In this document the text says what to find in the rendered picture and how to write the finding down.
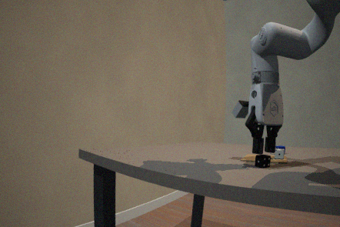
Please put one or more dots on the white die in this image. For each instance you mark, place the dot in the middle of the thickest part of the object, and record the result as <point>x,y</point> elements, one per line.
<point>279,153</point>

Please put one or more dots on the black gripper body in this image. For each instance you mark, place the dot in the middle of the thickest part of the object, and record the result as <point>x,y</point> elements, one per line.
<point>268,102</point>

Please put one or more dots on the black die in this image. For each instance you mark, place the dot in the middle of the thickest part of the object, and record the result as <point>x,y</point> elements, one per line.
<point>262,161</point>

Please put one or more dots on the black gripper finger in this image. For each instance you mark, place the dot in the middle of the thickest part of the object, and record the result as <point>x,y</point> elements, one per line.
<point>258,141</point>
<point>270,140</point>

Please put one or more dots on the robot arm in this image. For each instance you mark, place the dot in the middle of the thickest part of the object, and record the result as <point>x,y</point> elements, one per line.
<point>275,39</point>

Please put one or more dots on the tan mat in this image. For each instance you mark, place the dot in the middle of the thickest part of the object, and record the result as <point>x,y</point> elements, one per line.
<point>251,158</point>

